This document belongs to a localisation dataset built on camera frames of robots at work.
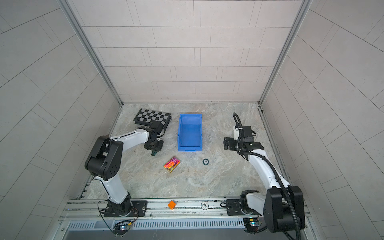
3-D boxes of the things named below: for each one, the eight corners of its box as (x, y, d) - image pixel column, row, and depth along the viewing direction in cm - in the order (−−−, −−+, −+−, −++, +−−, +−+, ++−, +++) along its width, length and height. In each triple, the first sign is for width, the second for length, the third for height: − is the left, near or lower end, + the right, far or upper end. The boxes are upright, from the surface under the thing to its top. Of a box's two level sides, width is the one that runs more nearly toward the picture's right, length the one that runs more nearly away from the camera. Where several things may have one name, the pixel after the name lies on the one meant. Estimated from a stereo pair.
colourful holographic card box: (164, 167, 86) (163, 166, 84) (174, 156, 90) (173, 155, 89) (170, 173, 84) (169, 172, 82) (180, 162, 88) (180, 160, 86)
